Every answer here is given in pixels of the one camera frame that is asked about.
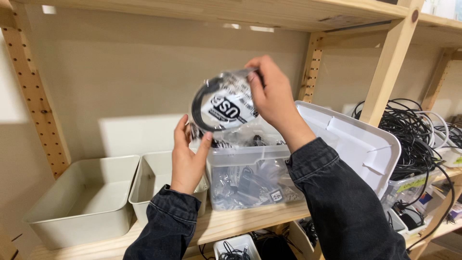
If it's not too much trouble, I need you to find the person's right hand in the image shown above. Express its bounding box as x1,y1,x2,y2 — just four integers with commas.
245,55,317,152

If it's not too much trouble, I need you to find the person's left hand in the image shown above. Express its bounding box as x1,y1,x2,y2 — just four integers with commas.
170,114,213,195

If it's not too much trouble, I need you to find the clear plastic storage box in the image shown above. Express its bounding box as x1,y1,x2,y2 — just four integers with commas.
205,142,308,212

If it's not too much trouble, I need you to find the clear box yellow label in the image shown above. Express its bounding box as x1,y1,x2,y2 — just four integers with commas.
382,167,445,211

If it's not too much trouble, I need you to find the wooden shelf unit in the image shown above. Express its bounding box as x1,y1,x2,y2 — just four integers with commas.
0,0,462,260

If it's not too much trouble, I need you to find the small white tray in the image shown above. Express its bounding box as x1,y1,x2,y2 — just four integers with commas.
387,207,429,236

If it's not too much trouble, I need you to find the white bin with cables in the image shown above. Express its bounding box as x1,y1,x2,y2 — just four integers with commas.
212,234,263,260

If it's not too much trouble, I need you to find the small beige plastic bin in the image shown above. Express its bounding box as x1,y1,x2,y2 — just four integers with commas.
128,149,210,228

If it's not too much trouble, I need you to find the heap of black cables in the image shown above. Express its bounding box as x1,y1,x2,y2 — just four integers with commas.
352,98,462,253

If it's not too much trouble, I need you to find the pile of bagged cables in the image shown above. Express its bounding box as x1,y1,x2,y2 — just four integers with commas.
210,133,304,211

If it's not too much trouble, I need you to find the white plastic box lid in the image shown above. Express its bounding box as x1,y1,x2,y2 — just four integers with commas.
294,100,402,200

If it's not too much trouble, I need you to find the bagged black cable white label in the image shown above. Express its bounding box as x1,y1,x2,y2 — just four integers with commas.
189,68,261,142

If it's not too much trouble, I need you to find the large beige plastic bin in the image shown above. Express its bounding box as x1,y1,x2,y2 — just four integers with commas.
22,155,141,251

